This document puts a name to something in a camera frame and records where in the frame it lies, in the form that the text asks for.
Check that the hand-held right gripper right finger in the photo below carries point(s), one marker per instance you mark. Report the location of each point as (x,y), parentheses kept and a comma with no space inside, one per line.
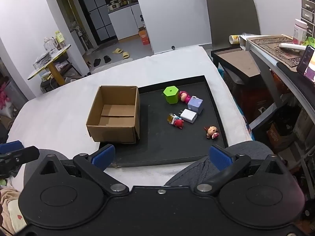
(220,157)

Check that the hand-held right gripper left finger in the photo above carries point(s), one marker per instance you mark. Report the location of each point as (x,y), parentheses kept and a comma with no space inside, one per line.
(103,156)

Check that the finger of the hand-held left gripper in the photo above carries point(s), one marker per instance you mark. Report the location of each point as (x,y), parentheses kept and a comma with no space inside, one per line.
(19,156)
(11,146)

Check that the brown cardboard box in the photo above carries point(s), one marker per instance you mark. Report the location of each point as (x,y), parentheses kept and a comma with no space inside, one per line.
(110,132)

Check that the brown-haired doll figurine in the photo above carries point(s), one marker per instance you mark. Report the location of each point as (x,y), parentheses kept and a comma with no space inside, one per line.
(211,130)

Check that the white charger plug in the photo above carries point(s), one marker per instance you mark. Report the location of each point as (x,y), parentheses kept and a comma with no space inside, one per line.
(189,116)

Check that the red and blue figurine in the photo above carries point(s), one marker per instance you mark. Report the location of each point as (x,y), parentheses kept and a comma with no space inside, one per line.
(178,123)

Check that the small lavender box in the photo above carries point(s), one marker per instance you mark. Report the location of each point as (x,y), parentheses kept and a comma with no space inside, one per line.
(195,105)

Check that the black tray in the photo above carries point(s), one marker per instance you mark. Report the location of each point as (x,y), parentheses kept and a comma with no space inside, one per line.
(160,142)

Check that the person's right leg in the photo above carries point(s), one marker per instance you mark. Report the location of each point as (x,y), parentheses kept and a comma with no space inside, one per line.
(246,147)

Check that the pink plush toy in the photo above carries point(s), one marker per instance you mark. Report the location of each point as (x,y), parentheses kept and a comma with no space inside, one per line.
(3,95)

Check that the beige printed cloth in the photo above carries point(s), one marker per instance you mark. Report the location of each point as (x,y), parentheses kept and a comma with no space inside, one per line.
(12,211)

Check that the pink figurine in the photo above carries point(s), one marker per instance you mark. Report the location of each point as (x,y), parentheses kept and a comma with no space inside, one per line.
(183,96)

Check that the green hexagonal container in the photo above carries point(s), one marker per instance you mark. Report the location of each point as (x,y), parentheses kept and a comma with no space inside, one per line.
(171,95)

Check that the round table yellow leg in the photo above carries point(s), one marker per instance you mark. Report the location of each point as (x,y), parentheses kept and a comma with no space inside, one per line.
(55,71)

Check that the black slipper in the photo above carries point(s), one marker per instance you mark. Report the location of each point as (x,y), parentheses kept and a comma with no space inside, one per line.
(107,59)
(97,62)

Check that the black side table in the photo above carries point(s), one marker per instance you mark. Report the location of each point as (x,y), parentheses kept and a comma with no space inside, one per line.
(238,64)

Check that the yellow slipper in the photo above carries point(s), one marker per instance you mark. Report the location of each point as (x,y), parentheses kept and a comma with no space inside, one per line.
(117,51)
(126,55)

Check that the grey desk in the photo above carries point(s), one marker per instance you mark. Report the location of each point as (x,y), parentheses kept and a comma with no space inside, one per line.
(270,62)

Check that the glass jar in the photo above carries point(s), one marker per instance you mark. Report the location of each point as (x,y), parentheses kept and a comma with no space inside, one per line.
(49,44)

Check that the brown carved desk mat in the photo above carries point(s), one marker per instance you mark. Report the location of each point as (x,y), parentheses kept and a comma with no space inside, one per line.
(270,45)

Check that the orange box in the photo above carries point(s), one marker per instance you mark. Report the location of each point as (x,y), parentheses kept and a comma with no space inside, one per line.
(144,37)

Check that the smartphone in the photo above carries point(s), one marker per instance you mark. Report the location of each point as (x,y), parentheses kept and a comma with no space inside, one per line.
(306,64)

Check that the white handheld device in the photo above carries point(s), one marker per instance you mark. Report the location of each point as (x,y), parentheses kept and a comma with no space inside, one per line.
(292,46)

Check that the white cabinet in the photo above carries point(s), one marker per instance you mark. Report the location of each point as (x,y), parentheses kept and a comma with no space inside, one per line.
(125,22)

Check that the grey chair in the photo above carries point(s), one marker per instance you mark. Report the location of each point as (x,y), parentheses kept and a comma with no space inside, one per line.
(231,17)

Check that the black-framed glass door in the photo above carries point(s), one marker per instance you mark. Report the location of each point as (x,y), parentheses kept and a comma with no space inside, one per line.
(96,12)

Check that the white bottle pink label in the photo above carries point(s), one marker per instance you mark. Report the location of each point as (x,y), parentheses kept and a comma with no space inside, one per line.
(299,32)

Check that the grey drawer unit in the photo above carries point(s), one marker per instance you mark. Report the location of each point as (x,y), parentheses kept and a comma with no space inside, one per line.
(308,14)

